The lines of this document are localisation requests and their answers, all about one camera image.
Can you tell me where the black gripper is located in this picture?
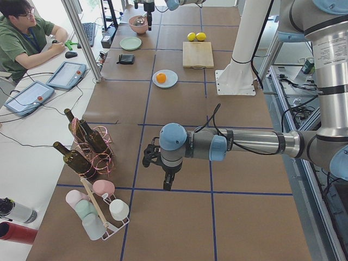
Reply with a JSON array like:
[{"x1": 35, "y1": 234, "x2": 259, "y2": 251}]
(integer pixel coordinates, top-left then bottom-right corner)
[
  {"x1": 143, "y1": 0, "x2": 155, "y2": 31},
  {"x1": 161, "y1": 160, "x2": 183, "y2": 191}
]

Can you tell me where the orange fruit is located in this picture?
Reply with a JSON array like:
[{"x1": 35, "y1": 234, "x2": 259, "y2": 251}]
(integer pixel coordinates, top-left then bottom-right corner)
[{"x1": 156, "y1": 72, "x2": 167, "y2": 84}]

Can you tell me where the light blue plate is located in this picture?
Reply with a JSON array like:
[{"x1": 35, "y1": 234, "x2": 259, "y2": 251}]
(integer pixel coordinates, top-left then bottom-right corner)
[{"x1": 152, "y1": 70, "x2": 178, "y2": 88}]

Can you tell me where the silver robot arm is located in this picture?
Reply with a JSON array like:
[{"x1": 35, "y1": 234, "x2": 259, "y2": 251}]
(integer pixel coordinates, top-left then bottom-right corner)
[
  {"x1": 157, "y1": 1, "x2": 347, "y2": 190},
  {"x1": 138, "y1": 0, "x2": 205, "y2": 31}
]

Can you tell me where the light green plate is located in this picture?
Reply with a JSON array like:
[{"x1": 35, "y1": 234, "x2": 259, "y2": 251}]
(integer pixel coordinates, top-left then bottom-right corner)
[{"x1": 120, "y1": 37, "x2": 142, "y2": 51}]

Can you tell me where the metal scoop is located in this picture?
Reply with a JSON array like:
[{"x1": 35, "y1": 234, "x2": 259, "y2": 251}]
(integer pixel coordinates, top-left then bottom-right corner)
[{"x1": 133, "y1": 16, "x2": 147, "y2": 26}]

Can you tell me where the pink bowl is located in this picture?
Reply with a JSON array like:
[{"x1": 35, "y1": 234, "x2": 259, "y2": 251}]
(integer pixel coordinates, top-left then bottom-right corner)
[{"x1": 128, "y1": 15, "x2": 148, "y2": 34}]

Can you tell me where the lemon near board lower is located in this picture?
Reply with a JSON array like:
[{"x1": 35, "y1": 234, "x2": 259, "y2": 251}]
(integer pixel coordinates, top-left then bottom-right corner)
[{"x1": 187, "y1": 32, "x2": 196, "y2": 42}]

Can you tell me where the lemon board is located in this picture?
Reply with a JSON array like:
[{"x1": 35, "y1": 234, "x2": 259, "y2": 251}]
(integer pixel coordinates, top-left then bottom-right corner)
[
  {"x1": 196, "y1": 32, "x2": 207, "y2": 41},
  {"x1": 187, "y1": 32, "x2": 196, "y2": 42}
]

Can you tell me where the grey folded cloth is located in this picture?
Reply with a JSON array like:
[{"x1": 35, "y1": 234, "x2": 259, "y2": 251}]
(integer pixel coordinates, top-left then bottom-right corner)
[{"x1": 117, "y1": 54, "x2": 135, "y2": 65}]

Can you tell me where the black small computer box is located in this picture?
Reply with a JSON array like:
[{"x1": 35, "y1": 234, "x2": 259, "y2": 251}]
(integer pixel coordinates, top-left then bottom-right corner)
[{"x1": 101, "y1": 26, "x2": 117, "y2": 49}]

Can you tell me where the white cup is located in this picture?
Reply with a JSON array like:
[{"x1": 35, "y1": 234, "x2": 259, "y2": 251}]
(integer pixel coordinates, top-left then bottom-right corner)
[{"x1": 109, "y1": 199, "x2": 129, "y2": 221}]

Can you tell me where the lemon near board upper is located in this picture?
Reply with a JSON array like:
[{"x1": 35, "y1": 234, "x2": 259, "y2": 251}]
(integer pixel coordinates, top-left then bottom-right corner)
[{"x1": 196, "y1": 32, "x2": 207, "y2": 41}]

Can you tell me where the black keyboard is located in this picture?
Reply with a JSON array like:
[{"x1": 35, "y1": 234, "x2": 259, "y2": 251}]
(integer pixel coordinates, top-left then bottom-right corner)
[{"x1": 82, "y1": 22, "x2": 96, "y2": 47}]

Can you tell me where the wooden cutting board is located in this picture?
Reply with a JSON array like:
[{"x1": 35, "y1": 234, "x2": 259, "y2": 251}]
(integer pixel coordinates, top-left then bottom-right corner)
[{"x1": 183, "y1": 42, "x2": 214, "y2": 69}]

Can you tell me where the pink cup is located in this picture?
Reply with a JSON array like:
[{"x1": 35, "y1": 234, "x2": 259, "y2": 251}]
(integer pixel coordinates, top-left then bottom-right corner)
[{"x1": 92, "y1": 179, "x2": 115, "y2": 196}]

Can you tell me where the white cup rack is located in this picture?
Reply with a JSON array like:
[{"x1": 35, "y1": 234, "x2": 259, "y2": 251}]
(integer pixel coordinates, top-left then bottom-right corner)
[{"x1": 80, "y1": 178, "x2": 129, "y2": 241}]

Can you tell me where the dark wine bottle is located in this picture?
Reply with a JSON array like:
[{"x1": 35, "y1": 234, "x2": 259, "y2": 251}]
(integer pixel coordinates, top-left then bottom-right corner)
[
  {"x1": 53, "y1": 141, "x2": 97, "y2": 181},
  {"x1": 64, "y1": 108, "x2": 85, "y2": 146},
  {"x1": 79, "y1": 119, "x2": 111, "y2": 155}
]

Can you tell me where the black computer mouse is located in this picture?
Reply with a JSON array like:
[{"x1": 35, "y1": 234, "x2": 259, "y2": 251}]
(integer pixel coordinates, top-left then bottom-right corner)
[{"x1": 65, "y1": 51, "x2": 78, "y2": 59}]

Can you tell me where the teach pendant far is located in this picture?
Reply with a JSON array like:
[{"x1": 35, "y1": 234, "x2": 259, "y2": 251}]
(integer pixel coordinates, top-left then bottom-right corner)
[{"x1": 46, "y1": 61, "x2": 86, "y2": 90}]

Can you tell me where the teach pendant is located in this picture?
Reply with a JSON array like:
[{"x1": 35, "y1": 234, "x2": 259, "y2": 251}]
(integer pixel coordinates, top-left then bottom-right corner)
[
  {"x1": 46, "y1": 61, "x2": 86, "y2": 90},
  {"x1": 4, "y1": 81, "x2": 54, "y2": 116}
]

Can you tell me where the person in green shirt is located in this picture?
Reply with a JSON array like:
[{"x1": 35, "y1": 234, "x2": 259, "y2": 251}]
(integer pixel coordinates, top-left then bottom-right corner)
[{"x1": 1, "y1": 1, "x2": 67, "y2": 83}]

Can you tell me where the teach pendant near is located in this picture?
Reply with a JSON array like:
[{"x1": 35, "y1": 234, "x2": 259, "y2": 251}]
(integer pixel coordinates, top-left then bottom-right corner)
[{"x1": 4, "y1": 81, "x2": 54, "y2": 116}]

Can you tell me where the grey water bottle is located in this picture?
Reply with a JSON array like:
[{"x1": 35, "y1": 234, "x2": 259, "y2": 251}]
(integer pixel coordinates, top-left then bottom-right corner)
[{"x1": 1, "y1": 197, "x2": 38, "y2": 223}]

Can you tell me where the red bottle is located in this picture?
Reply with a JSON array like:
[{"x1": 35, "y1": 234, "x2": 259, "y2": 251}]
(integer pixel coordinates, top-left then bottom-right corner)
[{"x1": 1, "y1": 222, "x2": 38, "y2": 245}]

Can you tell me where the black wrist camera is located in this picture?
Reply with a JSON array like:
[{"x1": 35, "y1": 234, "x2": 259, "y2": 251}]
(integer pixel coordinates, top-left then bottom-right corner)
[
  {"x1": 142, "y1": 136, "x2": 161, "y2": 167},
  {"x1": 133, "y1": 0, "x2": 142, "y2": 9}
]

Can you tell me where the copper wire bottle rack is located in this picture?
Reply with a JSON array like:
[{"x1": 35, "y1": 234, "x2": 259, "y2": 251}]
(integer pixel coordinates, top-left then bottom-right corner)
[{"x1": 69, "y1": 117, "x2": 115, "y2": 176}]

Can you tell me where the aluminium frame post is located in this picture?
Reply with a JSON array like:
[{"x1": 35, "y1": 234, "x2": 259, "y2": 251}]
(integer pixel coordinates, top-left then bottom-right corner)
[{"x1": 61, "y1": 0, "x2": 102, "y2": 83}]

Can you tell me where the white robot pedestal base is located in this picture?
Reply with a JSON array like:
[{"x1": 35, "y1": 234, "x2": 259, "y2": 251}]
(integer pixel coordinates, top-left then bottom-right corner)
[{"x1": 215, "y1": 0, "x2": 273, "y2": 96}]

